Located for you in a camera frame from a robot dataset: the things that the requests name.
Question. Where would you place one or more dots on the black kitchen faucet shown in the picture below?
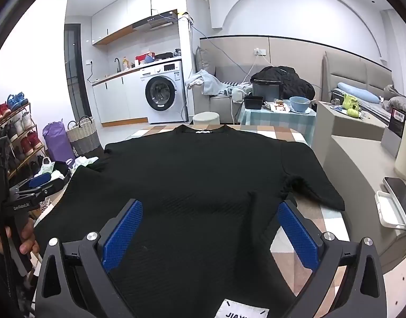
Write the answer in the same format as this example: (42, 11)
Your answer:
(119, 66)

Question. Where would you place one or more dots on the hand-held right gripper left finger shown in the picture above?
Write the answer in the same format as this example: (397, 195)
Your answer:
(121, 235)

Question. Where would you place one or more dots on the dark door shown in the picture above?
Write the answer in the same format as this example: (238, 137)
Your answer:
(75, 73)

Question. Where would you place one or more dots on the side table with checked cloth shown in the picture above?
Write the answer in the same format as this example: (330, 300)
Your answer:
(272, 122)

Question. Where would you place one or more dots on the grey box with red label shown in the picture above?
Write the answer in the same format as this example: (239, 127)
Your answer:
(391, 139)

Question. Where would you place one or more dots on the grey blanket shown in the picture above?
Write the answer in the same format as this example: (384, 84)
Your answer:
(401, 101)

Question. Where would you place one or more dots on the white plastic bag green print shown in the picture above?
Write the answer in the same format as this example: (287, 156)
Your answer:
(46, 165)
(85, 162)

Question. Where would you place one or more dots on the red container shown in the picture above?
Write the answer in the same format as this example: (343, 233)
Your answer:
(143, 58)

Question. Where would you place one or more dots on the white washing machine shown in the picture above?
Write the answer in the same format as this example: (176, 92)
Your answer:
(163, 92)

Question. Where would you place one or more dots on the green plush toy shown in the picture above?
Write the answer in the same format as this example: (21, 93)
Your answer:
(350, 102)

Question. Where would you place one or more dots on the wall socket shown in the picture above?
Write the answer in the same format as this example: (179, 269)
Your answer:
(260, 52)

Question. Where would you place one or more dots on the grey sofa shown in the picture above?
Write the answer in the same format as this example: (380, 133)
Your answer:
(219, 102)

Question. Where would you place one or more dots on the white upper kitchen cabinets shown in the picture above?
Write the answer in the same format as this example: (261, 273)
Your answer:
(116, 16)

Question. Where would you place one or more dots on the white tray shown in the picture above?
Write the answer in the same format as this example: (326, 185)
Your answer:
(387, 212)

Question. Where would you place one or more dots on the rows of assorted shoes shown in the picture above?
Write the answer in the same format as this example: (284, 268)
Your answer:
(0, 112)

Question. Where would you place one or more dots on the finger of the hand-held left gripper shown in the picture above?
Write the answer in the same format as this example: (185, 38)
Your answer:
(40, 181)
(45, 191)

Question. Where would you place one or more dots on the grey upholstered bed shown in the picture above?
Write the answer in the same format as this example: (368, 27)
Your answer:
(348, 69)

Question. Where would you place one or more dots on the light blue cloth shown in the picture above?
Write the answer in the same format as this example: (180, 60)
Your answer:
(209, 82)

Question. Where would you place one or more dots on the woven laundry basket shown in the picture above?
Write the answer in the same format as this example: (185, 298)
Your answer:
(83, 139)

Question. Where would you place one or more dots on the black knit sweater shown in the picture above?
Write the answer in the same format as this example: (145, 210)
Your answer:
(189, 188)

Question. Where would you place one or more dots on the food tray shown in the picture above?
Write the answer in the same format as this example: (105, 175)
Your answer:
(279, 107)

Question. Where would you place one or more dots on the blue bowl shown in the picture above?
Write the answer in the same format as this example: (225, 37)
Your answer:
(299, 106)

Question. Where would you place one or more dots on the metal shoe rack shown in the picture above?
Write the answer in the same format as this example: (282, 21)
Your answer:
(20, 109)

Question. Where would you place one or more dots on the yellow bottle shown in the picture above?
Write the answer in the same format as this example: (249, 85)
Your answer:
(125, 63)

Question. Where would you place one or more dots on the beige low cabinet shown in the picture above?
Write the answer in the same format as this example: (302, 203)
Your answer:
(355, 159)

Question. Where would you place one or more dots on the range hood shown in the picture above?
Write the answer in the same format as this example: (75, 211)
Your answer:
(156, 23)

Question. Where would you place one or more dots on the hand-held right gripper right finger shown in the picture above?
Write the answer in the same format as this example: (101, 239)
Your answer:
(297, 235)

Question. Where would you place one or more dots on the person's left hand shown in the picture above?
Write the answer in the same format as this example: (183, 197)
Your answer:
(28, 246)

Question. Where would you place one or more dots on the round white stool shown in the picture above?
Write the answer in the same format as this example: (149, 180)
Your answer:
(206, 118)

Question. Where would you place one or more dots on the blue pillow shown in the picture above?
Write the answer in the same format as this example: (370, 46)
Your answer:
(358, 92)

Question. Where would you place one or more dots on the white kitchen cabinets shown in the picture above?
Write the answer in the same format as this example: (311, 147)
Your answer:
(116, 16)
(116, 99)

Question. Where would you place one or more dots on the black bag on table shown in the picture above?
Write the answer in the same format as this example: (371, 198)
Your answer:
(299, 86)

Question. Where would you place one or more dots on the white lower kitchen cabinets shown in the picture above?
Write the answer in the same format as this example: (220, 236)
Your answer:
(116, 99)

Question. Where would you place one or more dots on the small black container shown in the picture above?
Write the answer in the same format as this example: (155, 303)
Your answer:
(253, 102)

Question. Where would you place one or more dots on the black air fryer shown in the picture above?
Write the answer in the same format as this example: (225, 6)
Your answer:
(267, 89)

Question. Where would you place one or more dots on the purple bag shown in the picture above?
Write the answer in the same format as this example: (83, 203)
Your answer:
(57, 142)

